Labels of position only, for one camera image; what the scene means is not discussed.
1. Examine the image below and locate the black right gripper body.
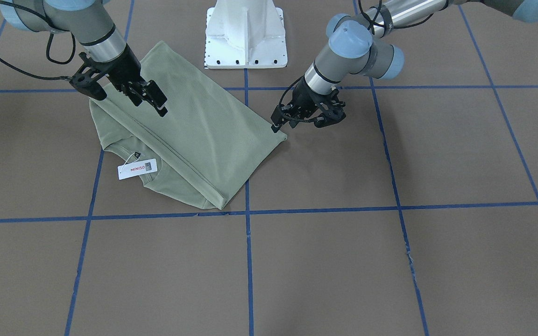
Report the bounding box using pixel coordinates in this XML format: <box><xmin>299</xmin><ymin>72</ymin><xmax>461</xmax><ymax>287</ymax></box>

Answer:
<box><xmin>87</xmin><ymin>45</ymin><xmax>150</xmax><ymax>96</ymax></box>

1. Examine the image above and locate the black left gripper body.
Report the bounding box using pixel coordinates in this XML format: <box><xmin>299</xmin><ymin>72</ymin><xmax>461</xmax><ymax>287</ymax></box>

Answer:
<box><xmin>281</xmin><ymin>77</ymin><xmax>336</xmax><ymax>127</ymax></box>

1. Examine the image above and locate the olive green long-sleeve shirt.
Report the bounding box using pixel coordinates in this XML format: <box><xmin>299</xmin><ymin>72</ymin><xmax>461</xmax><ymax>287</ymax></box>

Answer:
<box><xmin>90</xmin><ymin>41</ymin><xmax>287</xmax><ymax>209</ymax></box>

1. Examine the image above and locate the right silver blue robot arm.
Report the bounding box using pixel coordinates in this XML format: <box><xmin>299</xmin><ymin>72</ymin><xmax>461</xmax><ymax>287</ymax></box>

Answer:
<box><xmin>0</xmin><ymin>0</ymin><xmax>167</xmax><ymax>116</ymax></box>

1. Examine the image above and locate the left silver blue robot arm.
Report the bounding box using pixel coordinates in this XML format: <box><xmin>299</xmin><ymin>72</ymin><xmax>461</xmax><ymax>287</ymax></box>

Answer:
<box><xmin>269</xmin><ymin>0</ymin><xmax>538</xmax><ymax>133</ymax></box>

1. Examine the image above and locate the white Miniso hang tag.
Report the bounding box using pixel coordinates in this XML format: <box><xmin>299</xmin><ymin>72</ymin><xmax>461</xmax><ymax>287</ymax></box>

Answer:
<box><xmin>117</xmin><ymin>159</ymin><xmax>158</xmax><ymax>180</ymax></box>

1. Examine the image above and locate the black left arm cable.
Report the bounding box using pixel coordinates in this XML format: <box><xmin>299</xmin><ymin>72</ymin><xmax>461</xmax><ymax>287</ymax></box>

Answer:
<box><xmin>278</xmin><ymin>75</ymin><xmax>307</xmax><ymax>110</ymax></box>

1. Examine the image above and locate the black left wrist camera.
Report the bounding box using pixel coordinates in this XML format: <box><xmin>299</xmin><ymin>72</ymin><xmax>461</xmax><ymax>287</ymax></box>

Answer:
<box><xmin>313</xmin><ymin>89</ymin><xmax>346</xmax><ymax>128</ymax></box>

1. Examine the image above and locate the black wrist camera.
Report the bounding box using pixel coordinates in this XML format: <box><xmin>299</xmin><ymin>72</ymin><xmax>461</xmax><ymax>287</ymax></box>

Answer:
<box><xmin>69</xmin><ymin>59</ymin><xmax>107</xmax><ymax>101</ymax></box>
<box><xmin>313</xmin><ymin>89</ymin><xmax>346</xmax><ymax>128</ymax></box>

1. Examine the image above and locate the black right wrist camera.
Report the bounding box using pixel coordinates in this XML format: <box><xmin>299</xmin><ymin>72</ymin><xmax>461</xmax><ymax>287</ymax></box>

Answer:
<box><xmin>69</xmin><ymin>59</ymin><xmax>107</xmax><ymax>101</ymax></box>

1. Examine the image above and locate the white pedestal column base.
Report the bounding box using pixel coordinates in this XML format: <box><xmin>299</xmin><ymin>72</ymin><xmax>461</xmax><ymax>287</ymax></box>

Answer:
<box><xmin>204</xmin><ymin>0</ymin><xmax>288</xmax><ymax>70</ymax></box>

